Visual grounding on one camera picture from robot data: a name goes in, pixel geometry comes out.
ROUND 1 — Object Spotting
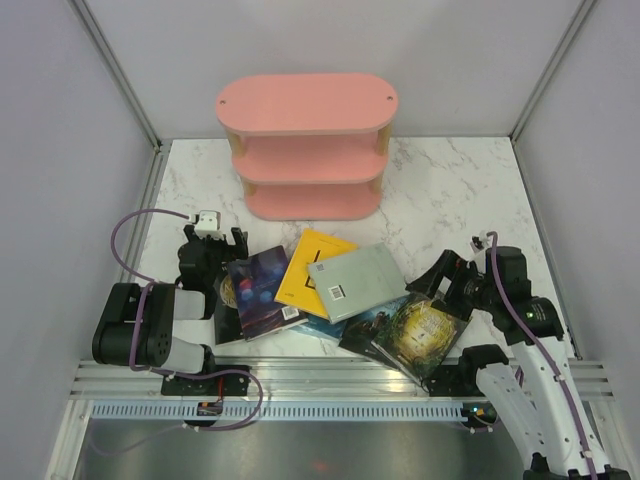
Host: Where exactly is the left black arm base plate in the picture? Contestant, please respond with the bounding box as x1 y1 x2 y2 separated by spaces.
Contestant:
160 373 251 399

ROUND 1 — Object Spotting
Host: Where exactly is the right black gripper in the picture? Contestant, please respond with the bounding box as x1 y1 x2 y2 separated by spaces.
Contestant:
405 248 499 321

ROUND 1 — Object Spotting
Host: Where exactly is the right aluminium frame post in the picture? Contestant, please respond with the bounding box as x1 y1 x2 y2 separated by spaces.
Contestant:
509 0 599 145

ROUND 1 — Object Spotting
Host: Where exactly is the left aluminium frame post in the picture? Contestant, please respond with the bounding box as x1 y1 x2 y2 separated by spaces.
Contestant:
68 0 162 153

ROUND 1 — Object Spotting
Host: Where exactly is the green forest cover book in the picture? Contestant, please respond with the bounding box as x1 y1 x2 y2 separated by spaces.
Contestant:
372 293 468 386

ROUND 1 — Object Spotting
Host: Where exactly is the aluminium front rail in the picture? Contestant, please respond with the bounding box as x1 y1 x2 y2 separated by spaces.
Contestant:
69 355 616 401

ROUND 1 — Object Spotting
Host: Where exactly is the grey green book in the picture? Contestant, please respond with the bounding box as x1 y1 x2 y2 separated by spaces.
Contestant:
307 243 405 324

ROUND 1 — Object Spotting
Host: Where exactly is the yellow book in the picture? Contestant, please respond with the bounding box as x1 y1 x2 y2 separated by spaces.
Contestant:
274 228 359 321

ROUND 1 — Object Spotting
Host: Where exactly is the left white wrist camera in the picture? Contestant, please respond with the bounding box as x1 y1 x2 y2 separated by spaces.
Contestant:
194 210 223 240

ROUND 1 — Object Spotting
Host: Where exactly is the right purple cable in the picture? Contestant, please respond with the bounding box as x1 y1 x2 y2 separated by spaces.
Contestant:
483 230 601 480

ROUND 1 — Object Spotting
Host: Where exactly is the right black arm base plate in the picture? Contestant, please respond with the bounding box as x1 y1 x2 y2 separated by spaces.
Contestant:
421 365 481 398

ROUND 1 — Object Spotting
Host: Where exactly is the dark purple blue book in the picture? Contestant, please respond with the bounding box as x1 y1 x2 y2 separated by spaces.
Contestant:
227 245 308 341

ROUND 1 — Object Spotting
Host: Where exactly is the purple cable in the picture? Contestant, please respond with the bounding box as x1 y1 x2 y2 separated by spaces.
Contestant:
79 209 265 457
483 230 601 480

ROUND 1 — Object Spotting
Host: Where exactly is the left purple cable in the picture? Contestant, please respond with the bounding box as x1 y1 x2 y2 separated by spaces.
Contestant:
79 209 265 457

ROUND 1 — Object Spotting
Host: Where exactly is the dark landscape cover book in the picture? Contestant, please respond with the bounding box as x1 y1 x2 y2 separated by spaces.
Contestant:
338 295 408 370

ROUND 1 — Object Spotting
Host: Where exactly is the pink three-tier wooden shelf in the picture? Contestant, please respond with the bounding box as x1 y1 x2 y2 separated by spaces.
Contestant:
216 73 399 221

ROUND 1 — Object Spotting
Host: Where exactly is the white slotted cable duct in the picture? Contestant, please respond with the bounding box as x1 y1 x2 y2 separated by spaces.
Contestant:
92 400 467 422

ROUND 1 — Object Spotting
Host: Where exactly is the black gold lettered book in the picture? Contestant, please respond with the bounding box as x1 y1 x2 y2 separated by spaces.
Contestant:
213 266 244 346

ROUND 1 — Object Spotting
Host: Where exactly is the blue book underneath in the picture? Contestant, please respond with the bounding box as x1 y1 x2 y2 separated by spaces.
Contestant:
292 314 346 341

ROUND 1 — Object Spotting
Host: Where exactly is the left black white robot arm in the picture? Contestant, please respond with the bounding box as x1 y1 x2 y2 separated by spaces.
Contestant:
92 225 248 395

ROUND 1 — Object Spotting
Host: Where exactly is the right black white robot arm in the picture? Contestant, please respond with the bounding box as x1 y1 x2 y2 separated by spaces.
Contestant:
407 240 630 479

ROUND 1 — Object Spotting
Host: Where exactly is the aluminium frame post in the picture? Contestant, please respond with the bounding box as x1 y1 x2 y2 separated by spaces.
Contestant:
68 0 162 153
509 0 599 145

